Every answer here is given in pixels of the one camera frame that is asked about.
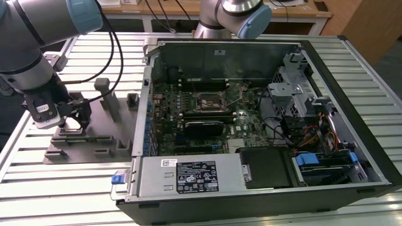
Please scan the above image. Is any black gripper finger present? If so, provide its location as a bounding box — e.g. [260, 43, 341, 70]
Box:
[74, 100, 92, 129]
[57, 103, 75, 129]

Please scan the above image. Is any metal socket cover frame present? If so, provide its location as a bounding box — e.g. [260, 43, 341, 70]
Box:
[223, 81, 247, 107]

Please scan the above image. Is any CPU socket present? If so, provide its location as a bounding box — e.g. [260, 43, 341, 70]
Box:
[194, 91, 228, 112]

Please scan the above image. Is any grey parts rack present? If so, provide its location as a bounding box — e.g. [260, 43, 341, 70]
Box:
[43, 77, 140, 165]

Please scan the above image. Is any silver power supply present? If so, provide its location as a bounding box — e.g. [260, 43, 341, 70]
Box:
[138, 154, 252, 198]

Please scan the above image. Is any small black graphics card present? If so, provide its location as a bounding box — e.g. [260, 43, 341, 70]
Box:
[183, 121, 226, 137]

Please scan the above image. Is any RAM slot with white clips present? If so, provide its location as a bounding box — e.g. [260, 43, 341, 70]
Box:
[182, 119, 235, 123]
[178, 84, 230, 88]
[178, 78, 230, 83]
[180, 114, 235, 118]

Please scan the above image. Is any wooden desk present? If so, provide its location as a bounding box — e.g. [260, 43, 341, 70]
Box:
[152, 0, 334, 36]
[102, 0, 154, 32]

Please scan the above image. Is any small silver heatsink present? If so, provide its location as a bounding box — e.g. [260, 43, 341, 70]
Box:
[227, 138, 246, 148]

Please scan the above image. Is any green motherboard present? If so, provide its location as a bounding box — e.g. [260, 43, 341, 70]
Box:
[147, 77, 274, 157]

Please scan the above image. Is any black plastic shroud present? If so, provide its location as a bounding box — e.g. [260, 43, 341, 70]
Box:
[238, 146, 299, 190]

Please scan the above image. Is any silver metal drive cage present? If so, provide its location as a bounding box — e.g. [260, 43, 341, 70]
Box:
[268, 53, 318, 118]

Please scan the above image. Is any black open PC case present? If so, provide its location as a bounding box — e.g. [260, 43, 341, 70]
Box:
[110, 37, 397, 226]

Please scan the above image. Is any blue disk carrier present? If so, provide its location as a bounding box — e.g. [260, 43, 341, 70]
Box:
[295, 152, 359, 170]

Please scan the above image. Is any silver disk bay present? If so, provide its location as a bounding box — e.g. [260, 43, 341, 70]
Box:
[290, 141, 371, 189]

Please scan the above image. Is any wooden cabinet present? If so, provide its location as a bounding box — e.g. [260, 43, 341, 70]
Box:
[319, 0, 402, 66]

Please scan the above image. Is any black cable with brass end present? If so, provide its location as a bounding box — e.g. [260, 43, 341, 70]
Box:
[57, 3, 112, 84]

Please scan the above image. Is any black and white wrist camera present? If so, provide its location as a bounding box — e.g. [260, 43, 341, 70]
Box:
[23, 91, 64, 129]

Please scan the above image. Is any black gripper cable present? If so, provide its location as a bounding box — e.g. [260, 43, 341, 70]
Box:
[71, 3, 124, 104]

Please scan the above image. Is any yellow wire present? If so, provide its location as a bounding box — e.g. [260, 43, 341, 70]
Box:
[295, 135, 318, 148]

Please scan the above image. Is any orange wire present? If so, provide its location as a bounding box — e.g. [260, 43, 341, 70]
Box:
[326, 131, 342, 153]

